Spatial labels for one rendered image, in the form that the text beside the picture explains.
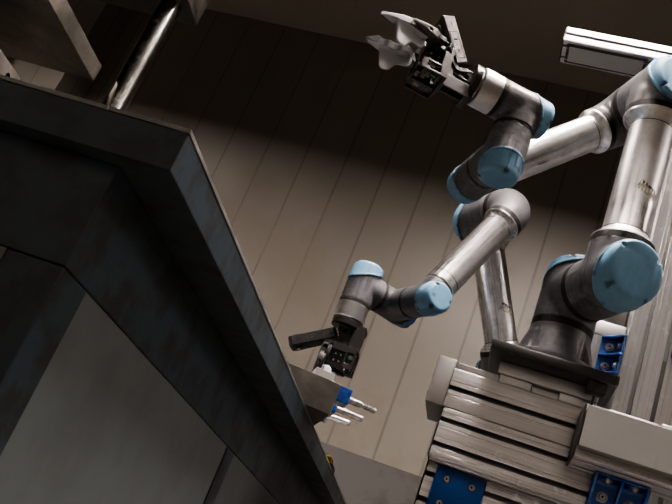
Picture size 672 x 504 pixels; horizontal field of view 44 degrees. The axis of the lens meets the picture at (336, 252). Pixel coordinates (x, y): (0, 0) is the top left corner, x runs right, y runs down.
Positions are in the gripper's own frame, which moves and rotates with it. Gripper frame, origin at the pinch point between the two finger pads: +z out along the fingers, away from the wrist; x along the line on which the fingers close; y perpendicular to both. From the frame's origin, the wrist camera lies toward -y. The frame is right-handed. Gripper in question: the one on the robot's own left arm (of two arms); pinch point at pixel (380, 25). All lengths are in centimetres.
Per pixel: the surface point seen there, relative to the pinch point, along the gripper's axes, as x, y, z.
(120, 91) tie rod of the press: 77, -14, 47
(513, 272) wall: 179, -86, -117
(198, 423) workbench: -7, 81, 3
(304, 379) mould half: 20, 60, -13
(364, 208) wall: 210, -102, -51
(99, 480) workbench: -25, 95, 12
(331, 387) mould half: 19, 59, -18
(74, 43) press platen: 67, -13, 60
